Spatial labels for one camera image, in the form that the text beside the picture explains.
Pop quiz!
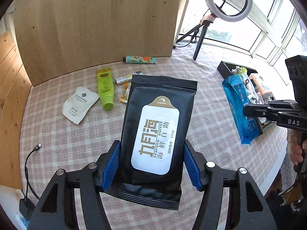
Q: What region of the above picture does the black wet wipes pack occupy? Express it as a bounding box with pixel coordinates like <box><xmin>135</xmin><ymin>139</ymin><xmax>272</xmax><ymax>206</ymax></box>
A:
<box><xmin>106</xmin><ymin>75</ymin><xmax>197</xmax><ymax>210</ymax></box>

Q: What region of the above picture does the white power strip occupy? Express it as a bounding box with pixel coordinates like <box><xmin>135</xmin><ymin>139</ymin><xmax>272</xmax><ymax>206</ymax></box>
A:
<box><xmin>12</xmin><ymin>206</ymin><xmax>29</xmax><ymax>230</ymax></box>

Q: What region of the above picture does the orange white snack sachet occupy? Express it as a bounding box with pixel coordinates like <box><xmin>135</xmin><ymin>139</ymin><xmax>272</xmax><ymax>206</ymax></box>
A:
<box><xmin>119</xmin><ymin>82</ymin><xmax>131</xmax><ymax>103</ymax></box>

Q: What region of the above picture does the black storage tray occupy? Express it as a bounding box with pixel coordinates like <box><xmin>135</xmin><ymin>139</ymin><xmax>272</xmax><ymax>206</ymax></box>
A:
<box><xmin>217</xmin><ymin>61</ymin><xmax>274</xmax><ymax>135</ymax></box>

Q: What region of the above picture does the green cream tube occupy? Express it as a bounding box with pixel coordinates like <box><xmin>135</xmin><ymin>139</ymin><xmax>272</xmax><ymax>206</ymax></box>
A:
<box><xmin>96</xmin><ymin>68</ymin><xmax>114</xmax><ymax>111</ymax></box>

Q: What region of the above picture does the person's right hand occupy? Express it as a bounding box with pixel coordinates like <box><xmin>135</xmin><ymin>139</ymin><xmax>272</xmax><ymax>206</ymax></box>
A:
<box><xmin>287</xmin><ymin>129</ymin><xmax>306</xmax><ymax>166</ymax></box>

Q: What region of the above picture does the black tripod stand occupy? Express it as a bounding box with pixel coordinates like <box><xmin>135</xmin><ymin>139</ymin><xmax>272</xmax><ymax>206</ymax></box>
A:
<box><xmin>173</xmin><ymin>10</ymin><xmax>216</xmax><ymax>61</ymax></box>

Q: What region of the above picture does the teal fruit hand cream tube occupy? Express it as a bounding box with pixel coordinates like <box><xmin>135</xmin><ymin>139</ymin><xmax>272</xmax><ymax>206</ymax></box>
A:
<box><xmin>123</xmin><ymin>56</ymin><xmax>157</xmax><ymax>64</ymax></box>

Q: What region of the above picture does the pink plaid tablecloth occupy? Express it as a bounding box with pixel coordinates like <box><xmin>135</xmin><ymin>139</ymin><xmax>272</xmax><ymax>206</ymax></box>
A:
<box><xmin>20</xmin><ymin>45</ymin><xmax>287</xmax><ymax>229</ymax></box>

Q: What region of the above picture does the orange white box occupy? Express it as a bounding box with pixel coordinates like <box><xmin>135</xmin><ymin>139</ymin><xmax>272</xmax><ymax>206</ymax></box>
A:
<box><xmin>249</xmin><ymin>73</ymin><xmax>272</xmax><ymax>98</ymax></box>

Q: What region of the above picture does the green shuttlecock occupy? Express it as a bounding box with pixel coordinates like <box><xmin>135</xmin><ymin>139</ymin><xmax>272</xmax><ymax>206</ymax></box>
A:
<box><xmin>231</xmin><ymin>66</ymin><xmax>247</xmax><ymax>75</ymax></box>

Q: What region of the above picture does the white sachet packet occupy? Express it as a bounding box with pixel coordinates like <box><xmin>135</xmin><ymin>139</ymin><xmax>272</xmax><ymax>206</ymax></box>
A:
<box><xmin>62</xmin><ymin>87</ymin><xmax>99</xmax><ymax>125</ymax></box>

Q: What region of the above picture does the wooden board panel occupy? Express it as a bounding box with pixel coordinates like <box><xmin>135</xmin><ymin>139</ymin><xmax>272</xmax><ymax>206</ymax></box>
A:
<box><xmin>14</xmin><ymin>0</ymin><xmax>179</xmax><ymax>85</ymax></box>

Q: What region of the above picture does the black charger with cable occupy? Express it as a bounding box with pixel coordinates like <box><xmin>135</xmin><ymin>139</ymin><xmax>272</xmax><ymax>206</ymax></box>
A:
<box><xmin>18</xmin><ymin>143</ymin><xmax>43</xmax><ymax>222</ymax></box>

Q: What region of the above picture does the white ring light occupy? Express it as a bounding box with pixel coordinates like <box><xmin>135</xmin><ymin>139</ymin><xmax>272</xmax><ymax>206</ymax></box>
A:
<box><xmin>202</xmin><ymin>0</ymin><xmax>253</xmax><ymax>22</ymax></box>

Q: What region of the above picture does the wooden plank wall panel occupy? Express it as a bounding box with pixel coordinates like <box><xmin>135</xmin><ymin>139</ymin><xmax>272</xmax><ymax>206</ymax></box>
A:
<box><xmin>0</xmin><ymin>32</ymin><xmax>32</xmax><ymax>189</ymax></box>

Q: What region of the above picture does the blue wipes pack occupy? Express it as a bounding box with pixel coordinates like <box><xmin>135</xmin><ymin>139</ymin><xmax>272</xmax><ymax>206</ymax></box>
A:
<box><xmin>222</xmin><ymin>75</ymin><xmax>260</xmax><ymax>145</ymax></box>

